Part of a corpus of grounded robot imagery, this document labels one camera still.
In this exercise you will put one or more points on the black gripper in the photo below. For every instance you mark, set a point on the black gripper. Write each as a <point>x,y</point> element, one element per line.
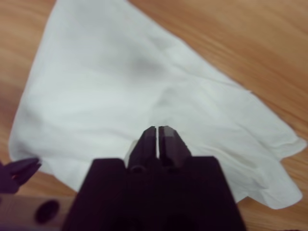
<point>6,180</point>

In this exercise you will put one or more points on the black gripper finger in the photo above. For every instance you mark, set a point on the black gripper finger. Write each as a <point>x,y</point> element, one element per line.
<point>144,151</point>
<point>172,149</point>

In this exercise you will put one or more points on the white t-shirt with black print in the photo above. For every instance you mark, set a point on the white t-shirt with black print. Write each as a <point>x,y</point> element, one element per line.
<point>96,84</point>

